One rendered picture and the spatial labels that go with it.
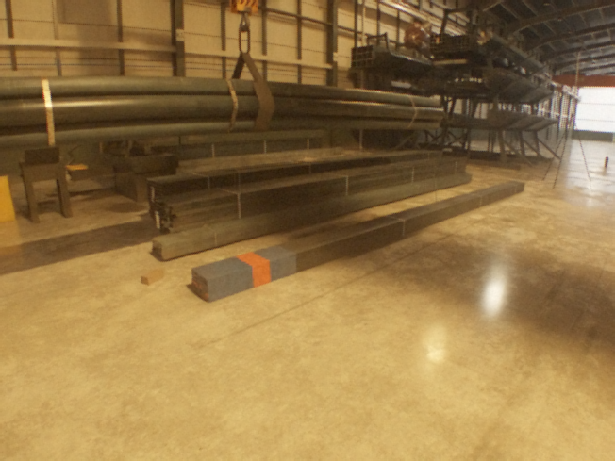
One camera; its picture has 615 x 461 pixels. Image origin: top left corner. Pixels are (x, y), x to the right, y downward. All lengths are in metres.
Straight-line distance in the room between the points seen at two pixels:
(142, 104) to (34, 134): 0.69
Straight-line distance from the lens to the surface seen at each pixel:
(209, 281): 2.35
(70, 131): 2.58
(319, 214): 4.04
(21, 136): 2.56
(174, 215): 3.39
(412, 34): 11.47
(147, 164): 5.60
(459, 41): 10.66
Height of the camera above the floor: 1.12
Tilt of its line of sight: 17 degrees down
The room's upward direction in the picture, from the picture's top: straight up
